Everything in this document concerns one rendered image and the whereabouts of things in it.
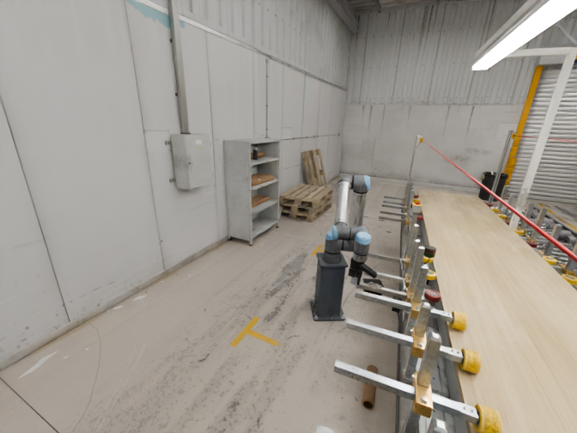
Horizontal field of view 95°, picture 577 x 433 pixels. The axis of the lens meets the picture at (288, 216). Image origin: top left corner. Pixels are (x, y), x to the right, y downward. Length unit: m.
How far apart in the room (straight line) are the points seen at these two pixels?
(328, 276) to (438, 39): 8.23
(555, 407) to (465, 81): 8.69
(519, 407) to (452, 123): 8.54
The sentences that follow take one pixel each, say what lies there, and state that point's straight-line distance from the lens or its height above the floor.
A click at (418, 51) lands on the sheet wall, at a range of 9.68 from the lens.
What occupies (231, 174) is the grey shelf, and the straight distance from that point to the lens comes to 3.98.
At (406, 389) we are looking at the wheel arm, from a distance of 1.17.
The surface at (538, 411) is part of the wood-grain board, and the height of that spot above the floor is 0.90.
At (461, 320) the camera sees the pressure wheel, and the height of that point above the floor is 0.97.
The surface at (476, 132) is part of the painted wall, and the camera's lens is 9.53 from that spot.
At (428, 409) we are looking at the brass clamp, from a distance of 1.16.
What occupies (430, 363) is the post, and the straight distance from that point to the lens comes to 1.12.
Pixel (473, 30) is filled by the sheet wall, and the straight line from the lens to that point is 9.77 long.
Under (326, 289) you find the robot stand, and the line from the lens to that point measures 2.63.
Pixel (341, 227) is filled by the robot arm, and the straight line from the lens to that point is 1.76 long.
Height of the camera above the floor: 1.82
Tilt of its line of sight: 20 degrees down
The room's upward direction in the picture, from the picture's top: 2 degrees clockwise
